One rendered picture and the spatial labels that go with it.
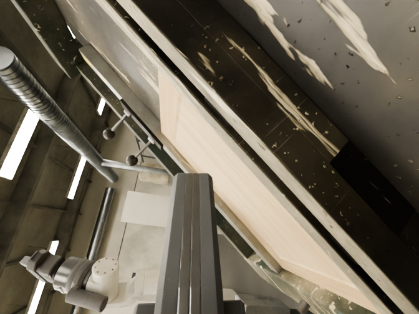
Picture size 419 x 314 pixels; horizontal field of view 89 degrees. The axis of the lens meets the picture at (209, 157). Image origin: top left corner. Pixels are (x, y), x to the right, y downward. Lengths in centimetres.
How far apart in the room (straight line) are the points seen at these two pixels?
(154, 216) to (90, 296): 375
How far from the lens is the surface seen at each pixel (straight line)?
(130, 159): 74
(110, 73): 81
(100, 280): 68
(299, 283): 68
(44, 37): 103
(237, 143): 22
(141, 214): 441
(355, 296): 53
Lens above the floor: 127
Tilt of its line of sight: 9 degrees down
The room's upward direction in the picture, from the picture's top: 80 degrees counter-clockwise
